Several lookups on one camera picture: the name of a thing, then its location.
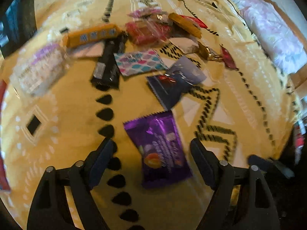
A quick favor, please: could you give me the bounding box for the black snack bar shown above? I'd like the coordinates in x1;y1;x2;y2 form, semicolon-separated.
91;33;127;91

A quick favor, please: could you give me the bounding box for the red snack packet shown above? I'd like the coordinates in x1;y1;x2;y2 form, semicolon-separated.
220;45;237;70

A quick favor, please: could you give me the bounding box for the silver gold foil snack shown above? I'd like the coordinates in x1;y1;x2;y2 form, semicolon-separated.
198;41;223;62

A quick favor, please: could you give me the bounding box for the thin red snack bar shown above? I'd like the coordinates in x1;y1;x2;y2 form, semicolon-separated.
181;15;208;29

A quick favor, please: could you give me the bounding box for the pink floral quilt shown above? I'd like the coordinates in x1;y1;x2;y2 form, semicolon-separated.
230;0;306;74

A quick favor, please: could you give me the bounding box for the navy blue snack packet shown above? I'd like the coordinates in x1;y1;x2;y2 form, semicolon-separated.
146;56;207;111

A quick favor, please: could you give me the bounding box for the tall black product box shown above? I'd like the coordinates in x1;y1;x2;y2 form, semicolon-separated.
1;0;37;58

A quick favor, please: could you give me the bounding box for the red clear wrapped snack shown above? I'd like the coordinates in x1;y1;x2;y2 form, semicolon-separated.
125;20;172;46

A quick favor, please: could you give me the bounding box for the orange red box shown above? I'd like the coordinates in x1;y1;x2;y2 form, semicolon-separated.
0;80;11;192

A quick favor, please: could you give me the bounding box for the yellow patterned bed blanket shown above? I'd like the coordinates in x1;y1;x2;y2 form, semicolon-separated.
1;0;301;229

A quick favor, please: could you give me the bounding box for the long orange snack bar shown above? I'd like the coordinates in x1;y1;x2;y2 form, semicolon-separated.
61;23;122;48

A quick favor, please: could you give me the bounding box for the rice cake clear bag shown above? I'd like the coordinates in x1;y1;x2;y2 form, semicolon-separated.
10;43;69;97

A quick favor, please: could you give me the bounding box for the teal pink patterned packet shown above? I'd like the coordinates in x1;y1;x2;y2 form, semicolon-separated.
114;49;168;77

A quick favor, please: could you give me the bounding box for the purple snack packet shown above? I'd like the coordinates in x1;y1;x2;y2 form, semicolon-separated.
123;110;192;189

